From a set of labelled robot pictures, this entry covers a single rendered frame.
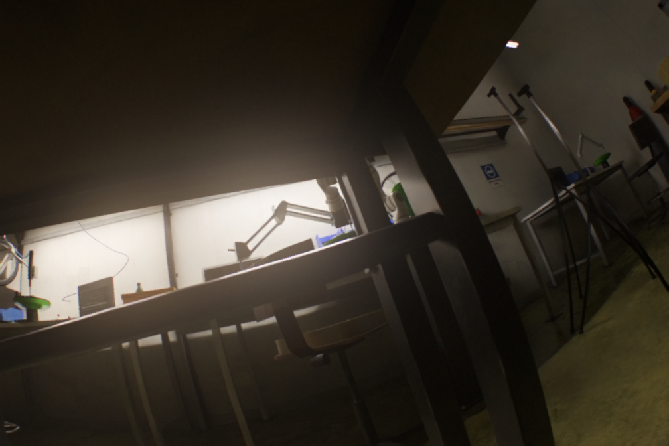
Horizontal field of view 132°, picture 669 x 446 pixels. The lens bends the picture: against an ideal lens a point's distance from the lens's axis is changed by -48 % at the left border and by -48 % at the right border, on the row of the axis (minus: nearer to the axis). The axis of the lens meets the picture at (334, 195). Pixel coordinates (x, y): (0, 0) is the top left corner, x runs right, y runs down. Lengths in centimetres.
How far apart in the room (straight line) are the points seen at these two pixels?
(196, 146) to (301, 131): 18
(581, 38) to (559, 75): 83
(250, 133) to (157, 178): 17
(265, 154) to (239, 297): 30
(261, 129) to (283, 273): 28
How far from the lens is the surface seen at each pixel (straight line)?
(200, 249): 272
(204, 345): 259
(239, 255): 164
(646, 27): 527
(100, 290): 272
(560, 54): 576
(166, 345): 255
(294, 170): 52
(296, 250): 93
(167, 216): 290
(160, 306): 26
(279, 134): 49
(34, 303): 230
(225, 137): 47
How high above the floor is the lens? 62
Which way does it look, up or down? 24 degrees up
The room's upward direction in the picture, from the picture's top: 19 degrees counter-clockwise
